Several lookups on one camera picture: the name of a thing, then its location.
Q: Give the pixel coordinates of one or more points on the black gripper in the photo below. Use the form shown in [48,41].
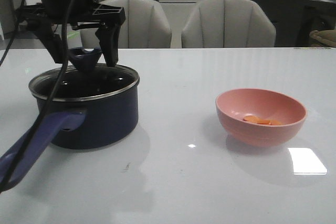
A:
[80,14]

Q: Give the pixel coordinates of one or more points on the glass lid with blue knob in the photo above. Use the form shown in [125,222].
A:
[86,79]

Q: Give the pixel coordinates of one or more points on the orange ham slices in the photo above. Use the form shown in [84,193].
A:
[257,120]

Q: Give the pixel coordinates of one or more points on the pink bowl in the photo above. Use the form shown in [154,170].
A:
[233,105]

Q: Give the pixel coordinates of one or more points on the left beige upholstered chair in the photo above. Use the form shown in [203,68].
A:
[145,25]

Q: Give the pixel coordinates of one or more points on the beige upholstered chair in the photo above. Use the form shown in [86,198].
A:
[145,25]
[228,24]

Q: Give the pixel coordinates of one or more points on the dark blue saucepan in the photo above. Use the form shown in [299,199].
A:
[72,125]

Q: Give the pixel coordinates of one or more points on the right beige upholstered chair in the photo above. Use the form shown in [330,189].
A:
[228,24]

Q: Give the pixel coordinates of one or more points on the dark kitchen counter cabinet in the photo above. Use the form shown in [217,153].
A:
[295,19]

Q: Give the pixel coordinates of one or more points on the tan cushion at right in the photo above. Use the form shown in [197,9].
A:
[324,38]

